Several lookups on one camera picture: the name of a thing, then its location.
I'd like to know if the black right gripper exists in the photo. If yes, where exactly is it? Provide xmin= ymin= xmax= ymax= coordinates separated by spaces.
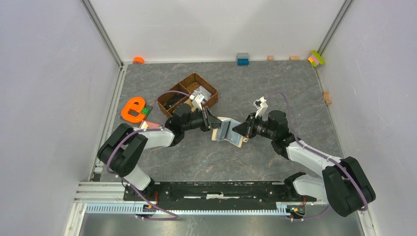
xmin=232 ymin=112 xmax=276 ymax=140

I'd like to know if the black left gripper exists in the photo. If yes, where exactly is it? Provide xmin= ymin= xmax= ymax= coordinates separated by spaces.
xmin=182 ymin=106 xmax=226 ymax=132

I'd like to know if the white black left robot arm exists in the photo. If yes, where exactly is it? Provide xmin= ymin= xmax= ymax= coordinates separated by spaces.
xmin=97 ymin=104 xmax=221 ymax=201

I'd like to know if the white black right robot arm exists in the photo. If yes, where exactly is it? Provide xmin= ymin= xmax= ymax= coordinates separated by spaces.
xmin=233 ymin=110 xmax=376 ymax=217

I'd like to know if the silver white card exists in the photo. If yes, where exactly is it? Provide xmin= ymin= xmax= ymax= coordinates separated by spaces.
xmin=192 ymin=86 xmax=211 ymax=103

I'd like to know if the pink triangle picture card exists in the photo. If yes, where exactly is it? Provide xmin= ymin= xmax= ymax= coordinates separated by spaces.
xmin=139 ymin=120 xmax=161 ymax=129

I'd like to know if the woven wicker divided basket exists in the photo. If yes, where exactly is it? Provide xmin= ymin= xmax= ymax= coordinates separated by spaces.
xmin=157 ymin=73 xmax=218 ymax=118

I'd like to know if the small green brick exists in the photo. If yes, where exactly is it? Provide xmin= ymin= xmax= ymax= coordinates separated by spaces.
xmin=141 ymin=106 xmax=153 ymax=116

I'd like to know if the blue toy brick stack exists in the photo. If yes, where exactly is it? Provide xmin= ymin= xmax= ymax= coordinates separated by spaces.
xmin=236 ymin=53 xmax=250 ymax=66

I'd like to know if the orange plastic letter toy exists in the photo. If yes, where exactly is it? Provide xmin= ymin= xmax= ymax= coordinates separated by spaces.
xmin=121 ymin=97 xmax=146 ymax=124

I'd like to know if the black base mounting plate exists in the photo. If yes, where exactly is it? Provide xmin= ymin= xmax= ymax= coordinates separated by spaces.
xmin=142 ymin=181 xmax=316 ymax=210

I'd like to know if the curved wooden block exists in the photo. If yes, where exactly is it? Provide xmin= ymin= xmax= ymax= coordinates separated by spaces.
xmin=323 ymin=91 xmax=332 ymax=106

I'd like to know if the orange round cap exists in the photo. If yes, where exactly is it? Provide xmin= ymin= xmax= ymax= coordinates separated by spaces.
xmin=132 ymin=57 xmax=145 ymax=64

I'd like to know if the green pink yellow brick stack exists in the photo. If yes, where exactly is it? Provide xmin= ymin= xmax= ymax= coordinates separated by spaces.
xmin=308 ymin=50 xmax=325 ymax=67

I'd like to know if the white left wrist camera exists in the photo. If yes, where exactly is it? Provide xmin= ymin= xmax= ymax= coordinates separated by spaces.
xmin=190 ymin=93 xmax=206 ymax=111

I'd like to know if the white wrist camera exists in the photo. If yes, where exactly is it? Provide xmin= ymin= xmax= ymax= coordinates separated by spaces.
xmin=253 ymin=96 xmax=268 ymax=118
xmin=190 ymin=93 xmax=206 ymax=111

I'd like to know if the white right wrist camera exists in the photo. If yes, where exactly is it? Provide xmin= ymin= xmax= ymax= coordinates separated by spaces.
xmin=253 ymin=96 xmax=268 ymax=118

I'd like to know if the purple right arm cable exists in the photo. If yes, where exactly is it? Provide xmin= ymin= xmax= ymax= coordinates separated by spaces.
xmin=264 ymin=91 xmax=369 ymax=223

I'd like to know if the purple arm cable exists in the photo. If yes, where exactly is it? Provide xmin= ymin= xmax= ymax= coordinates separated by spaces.
xmin=105 ymin=89 xmax=193 ymax=222
xmin=264 ymin=91 xmax=369 ymax=223

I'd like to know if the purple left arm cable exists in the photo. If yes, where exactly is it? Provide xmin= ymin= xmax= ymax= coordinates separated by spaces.
xmin=105 ymin=89 xmax=193 ymax=222

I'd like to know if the aluminium frame rail right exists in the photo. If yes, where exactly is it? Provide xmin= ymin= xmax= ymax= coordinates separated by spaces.
xmin=317 ymin=0 xmax=354 ymax=56

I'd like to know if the aluminium frame rail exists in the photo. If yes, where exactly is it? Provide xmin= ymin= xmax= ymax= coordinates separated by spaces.
xmin=81 ymin=0 xmax=124 ymax=68
xmin=317 ymin=0 xmax=354 ymax=56

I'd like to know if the aluminium frame rail left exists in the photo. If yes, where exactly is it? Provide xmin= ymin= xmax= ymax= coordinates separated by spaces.
xmin=81 ymin=0 xmax=124 ymax=68

